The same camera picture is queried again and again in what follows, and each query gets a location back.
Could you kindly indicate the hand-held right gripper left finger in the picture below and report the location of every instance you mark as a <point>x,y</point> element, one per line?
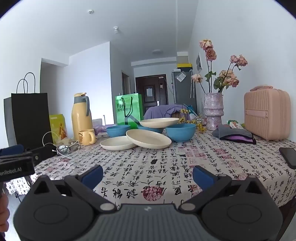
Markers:
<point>92,176</point>

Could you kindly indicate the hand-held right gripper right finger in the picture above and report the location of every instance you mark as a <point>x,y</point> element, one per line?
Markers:
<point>203,176</point>

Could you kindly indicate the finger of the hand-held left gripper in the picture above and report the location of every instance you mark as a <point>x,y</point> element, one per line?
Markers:
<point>32,157</point>
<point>11,149</point>

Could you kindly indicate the cream plate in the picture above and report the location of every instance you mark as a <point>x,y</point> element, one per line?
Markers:
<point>159,122</point>
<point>115,143</point>
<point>148,139</point>

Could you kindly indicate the blue bowl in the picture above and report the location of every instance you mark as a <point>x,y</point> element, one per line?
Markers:
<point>180,134</point>
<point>116,132</point>
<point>148,129</point>

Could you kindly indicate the person's left hand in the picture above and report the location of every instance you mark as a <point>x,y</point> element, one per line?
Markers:
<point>2,215</point>

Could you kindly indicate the black paper bag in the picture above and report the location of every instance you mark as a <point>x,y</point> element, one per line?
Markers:
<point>30,120</point>

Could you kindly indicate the yellow green box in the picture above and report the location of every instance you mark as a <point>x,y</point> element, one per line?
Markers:
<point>57,127</point>

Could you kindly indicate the yellow mug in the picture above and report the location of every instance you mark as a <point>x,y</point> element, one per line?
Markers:
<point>86,137</point>

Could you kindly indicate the yellow flower branch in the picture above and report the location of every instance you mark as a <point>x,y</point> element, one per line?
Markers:
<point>200,127</point>

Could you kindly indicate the grey pouch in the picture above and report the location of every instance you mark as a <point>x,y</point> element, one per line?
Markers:
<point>231,132</point>

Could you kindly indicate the purple black pouch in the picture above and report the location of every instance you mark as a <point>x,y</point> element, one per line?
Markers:
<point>242,140</point>

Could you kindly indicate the yellow thermos jug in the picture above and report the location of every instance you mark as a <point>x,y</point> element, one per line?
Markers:
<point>81,118</point>

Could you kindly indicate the green red packet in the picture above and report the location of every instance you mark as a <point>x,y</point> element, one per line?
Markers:
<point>234,124</point>

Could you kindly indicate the wooden chair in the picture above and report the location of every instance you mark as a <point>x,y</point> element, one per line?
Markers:
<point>177,115</point>

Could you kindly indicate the pink speckled vase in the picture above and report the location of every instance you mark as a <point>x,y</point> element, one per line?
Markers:
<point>213,109</point>

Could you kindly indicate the purple jacket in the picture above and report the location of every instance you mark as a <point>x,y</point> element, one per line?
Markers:
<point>159,111</point>

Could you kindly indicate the green paper bag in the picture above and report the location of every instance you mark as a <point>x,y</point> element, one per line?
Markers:
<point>134,104</point>

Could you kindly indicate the grey refrigerator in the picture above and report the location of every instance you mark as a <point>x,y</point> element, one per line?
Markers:
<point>182,95</point>

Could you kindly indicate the pink ribbed case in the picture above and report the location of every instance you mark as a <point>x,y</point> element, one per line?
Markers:
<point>266,115</point>

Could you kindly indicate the black phone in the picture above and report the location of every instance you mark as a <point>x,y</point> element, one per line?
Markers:
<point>289,157</point>

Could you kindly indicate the white umbrella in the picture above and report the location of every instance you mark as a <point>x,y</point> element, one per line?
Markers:
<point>192,85</point>

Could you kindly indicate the dark brown entrance door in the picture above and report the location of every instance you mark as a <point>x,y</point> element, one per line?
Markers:
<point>151,92</point>

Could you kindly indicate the brown interior door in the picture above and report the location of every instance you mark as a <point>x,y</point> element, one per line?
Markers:
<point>126,83</point>

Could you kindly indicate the paper note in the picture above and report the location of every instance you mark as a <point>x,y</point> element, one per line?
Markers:
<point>181,77</point>

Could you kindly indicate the yellow black box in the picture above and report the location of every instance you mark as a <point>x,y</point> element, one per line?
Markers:
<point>183,65</point>

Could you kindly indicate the dried pink roses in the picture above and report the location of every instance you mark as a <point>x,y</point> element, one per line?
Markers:
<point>210,54</point>

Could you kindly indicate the round ceiling lamp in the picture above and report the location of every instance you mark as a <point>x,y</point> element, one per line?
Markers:
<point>157,51</point>

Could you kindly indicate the ceiling sprinkler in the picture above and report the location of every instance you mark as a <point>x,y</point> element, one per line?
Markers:
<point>116,29</point>

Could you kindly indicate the clear frame eyeglasses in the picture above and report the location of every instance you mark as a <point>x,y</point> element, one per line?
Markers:
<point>68,147</point>

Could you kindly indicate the white wall panel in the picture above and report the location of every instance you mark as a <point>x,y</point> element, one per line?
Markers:
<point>198,61</point>

